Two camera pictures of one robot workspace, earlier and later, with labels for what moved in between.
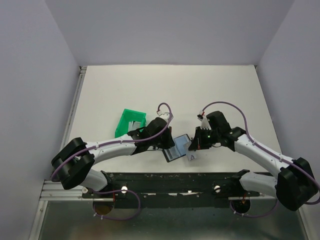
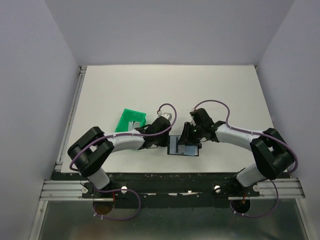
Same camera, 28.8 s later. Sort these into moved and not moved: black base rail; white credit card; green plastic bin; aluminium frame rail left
Moved: white credit card
Not moved: black base rail; aluminium frame rail left; green plastic bin
